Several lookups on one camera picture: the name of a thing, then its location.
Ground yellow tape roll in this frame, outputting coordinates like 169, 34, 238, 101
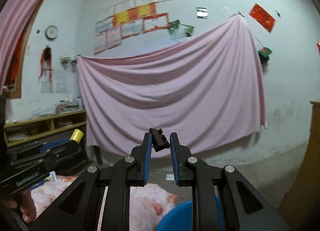
69, 129, 84, 144

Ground pink window curtain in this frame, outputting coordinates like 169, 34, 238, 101
1, 0, 42, 96

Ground green red hanging pouch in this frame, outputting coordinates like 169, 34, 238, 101
255, 37, 272, 64

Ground stack of books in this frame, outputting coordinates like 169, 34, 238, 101
55, 95, 84, 113

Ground red black hanging tassel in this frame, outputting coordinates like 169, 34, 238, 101
38, 45, 53, 87

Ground left hand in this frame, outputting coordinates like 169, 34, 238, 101
2, 189, 37, 223

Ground floral pink bed cover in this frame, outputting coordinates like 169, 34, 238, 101
30, 175, 180, 231

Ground wooden cabinet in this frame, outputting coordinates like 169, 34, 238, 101
279, 100, 319, 230

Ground red paper wall poster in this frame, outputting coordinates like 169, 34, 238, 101
248, 3, 276, 33

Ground white paper on floor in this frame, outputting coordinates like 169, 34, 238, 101
166, 174, 175, 181

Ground blue plastic bucket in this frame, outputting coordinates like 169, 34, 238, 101
155, 195, 226, 231

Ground black binder clip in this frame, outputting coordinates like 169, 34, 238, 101
149, 128, 170, 152

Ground wooden wall shelf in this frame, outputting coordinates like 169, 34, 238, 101
3, 109, 86, 147

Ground pink hanging wall sheet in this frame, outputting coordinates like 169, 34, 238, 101
77, 15, 266, 156

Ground round wall clock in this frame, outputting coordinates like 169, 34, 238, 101
44, 25, 58, 40

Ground wall certificates cluster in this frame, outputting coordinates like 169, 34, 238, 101
94, 0, 181, 55

